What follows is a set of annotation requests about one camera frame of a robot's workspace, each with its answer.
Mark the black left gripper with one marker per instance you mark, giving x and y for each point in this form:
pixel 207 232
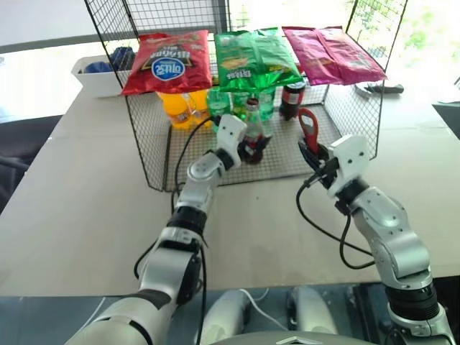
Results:
pixel 243 150

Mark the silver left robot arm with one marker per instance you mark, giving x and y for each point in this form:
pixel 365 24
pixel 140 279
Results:
pixel 196 194

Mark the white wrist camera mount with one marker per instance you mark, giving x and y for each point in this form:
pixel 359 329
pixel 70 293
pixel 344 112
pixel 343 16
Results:
pixel 350 158
pixel 230 136

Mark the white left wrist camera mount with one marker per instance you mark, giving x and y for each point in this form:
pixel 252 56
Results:
pixel 230 136

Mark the red chips bag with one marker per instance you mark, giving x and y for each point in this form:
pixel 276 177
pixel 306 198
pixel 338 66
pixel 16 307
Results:
pixel 169 61

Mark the dark chair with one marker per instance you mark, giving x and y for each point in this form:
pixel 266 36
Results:
pixel 25 143

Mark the black flat tool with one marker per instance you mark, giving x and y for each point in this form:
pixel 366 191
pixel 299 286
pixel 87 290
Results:
pixel 390 88

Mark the pink chips bag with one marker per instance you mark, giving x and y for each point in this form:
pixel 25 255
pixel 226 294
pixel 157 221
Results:
pixel 330 57

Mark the orange soda plastic bottle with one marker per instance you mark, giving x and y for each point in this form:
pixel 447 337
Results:
pixel 178 111
pixel 200 102

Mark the grey robot torso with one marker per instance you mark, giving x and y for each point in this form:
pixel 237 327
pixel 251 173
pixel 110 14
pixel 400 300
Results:
pixel 291 339

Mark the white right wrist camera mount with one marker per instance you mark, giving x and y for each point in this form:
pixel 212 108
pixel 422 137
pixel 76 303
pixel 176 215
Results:
pixel 350 158

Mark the green chips bag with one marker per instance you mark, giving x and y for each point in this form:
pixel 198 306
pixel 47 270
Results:
pixel 251 61

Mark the glass cola bottle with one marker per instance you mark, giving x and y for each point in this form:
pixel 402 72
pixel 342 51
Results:
pixel 253 125

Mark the dark cola plastic bottle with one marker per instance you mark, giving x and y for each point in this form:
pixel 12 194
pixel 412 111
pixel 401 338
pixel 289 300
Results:
pixel 292 102

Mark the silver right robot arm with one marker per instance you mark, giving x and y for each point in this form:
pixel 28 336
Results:
pixel 395 237

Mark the green soda plastic bottle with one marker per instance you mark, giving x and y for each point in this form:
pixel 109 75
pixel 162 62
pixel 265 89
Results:
pixel 219 104
pixel 266 104

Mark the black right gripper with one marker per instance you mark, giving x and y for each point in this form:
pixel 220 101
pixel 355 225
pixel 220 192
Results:
pixel 327 168

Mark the white plastic bin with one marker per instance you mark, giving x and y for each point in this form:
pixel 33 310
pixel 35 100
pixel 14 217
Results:
pixel 97 84

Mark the blue item in bin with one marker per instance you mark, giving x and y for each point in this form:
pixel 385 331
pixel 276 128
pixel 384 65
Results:
pixel 96 67
pixel 120 57

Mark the dark flat object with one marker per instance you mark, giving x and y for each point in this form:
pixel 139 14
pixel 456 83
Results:
pixel 449 116

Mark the silver rounded robot leg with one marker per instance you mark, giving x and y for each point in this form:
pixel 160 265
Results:
pixel 311 311
pixel 226 316

